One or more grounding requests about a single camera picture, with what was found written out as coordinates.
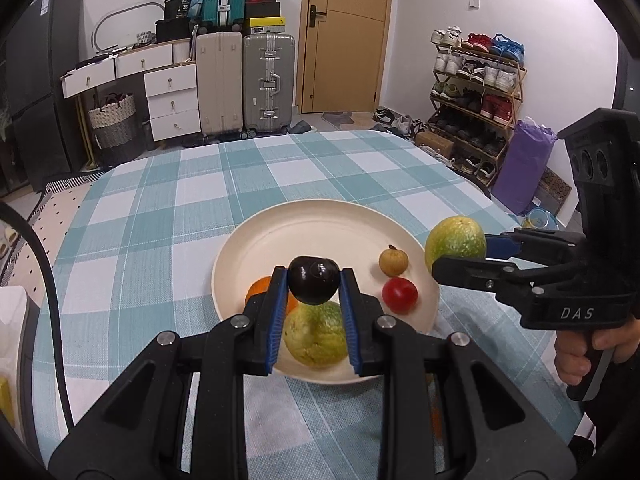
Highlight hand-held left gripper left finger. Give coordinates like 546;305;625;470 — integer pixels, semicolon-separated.
47;266;292;480

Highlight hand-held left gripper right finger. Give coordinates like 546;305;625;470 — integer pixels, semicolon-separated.
339;267;576;480

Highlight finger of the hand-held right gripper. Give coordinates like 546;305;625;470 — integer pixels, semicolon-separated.
482;227;586;267
431;255;567;305

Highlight large green yellow citrus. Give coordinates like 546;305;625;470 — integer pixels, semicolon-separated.
424;215;487;276

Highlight orange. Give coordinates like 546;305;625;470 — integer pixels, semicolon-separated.
245;276;301;317

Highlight dark purple plum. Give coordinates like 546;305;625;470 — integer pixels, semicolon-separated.
287;256;341;306

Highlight red tomato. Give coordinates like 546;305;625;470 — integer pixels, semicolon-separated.
382;277;419;315

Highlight brown longan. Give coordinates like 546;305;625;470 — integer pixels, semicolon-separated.
378;245;410;277

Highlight cream round plate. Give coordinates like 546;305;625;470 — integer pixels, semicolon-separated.
211;199;441;386

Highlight person's right forearm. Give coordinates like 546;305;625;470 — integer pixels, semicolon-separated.
582;360;640;466

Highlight person's right hand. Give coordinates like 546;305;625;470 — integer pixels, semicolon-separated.
554;319;640;387

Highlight blue bowl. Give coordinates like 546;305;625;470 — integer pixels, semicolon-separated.
522;207;561;231

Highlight brown doormat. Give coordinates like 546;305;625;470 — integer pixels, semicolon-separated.
532;167;573;211

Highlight purple bag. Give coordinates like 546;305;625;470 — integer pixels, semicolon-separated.
492;117;558;216

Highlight small cardboard box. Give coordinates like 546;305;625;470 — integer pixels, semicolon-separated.
415;131;455;158

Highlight teal checkered tablecloth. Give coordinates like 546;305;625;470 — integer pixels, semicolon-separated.
31;130;586;480

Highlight scattered sneakers pile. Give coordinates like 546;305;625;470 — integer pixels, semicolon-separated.
372;106;426;136

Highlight wooden shoe rack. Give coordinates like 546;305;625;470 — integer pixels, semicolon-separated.
427;42;528;186

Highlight rows of assorted shoes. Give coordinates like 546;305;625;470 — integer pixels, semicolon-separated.
430;25;526;183

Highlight grey doormat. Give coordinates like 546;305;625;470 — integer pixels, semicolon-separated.
320;110;376;126

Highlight silver suitcase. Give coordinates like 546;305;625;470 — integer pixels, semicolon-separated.
242;32;297;136

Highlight beige suitcase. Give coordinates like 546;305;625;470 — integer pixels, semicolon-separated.
194;31;245;142

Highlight white drawer desk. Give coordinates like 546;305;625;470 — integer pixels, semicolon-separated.
60;37;202;142

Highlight striped patterned rug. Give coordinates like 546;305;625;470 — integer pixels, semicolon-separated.
0;172;106;286

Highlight woven laundry basket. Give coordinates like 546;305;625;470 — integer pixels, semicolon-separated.
88;92;138;150

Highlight wooden door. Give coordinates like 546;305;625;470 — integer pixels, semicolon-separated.
295;0;393;115

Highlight beige slippers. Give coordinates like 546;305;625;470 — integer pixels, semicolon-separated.
0;225;21;258

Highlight yellow box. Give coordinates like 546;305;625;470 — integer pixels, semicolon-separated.
248;16;287;36

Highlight black storage box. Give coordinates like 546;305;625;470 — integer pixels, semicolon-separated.
155;18;193;43

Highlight oval mirror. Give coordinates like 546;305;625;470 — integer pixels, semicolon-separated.
91;0;166;53

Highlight dark grey refrigerator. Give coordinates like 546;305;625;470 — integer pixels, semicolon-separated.
5;0;86;193

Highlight black cable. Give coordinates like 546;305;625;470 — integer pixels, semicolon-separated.
0;200;76;433

